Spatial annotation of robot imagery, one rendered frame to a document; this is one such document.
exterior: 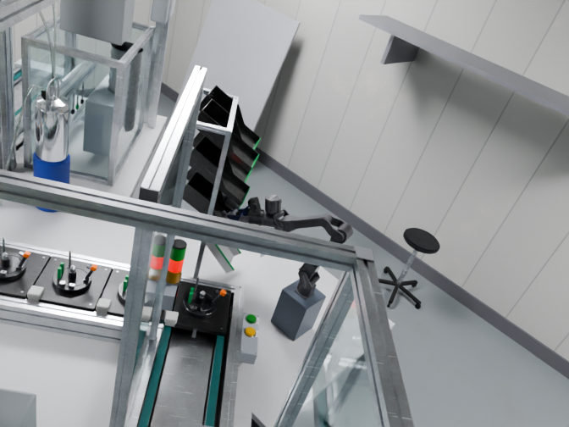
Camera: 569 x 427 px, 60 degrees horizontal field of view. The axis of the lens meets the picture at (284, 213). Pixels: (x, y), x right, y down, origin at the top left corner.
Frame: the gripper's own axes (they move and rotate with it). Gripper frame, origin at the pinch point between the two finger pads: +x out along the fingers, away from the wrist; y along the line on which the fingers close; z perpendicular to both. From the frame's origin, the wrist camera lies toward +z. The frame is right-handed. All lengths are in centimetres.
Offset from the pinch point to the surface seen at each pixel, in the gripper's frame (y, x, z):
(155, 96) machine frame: -115, 97, 16
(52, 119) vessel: -1, 83, 32
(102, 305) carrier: 47, 36, -21
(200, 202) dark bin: 8.3, 12.6, 7.9
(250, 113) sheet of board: -254, 79, -29
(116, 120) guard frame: -38, 77, 22
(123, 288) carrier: 37, 34, -20
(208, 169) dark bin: 9.1, 8.0, 22.7
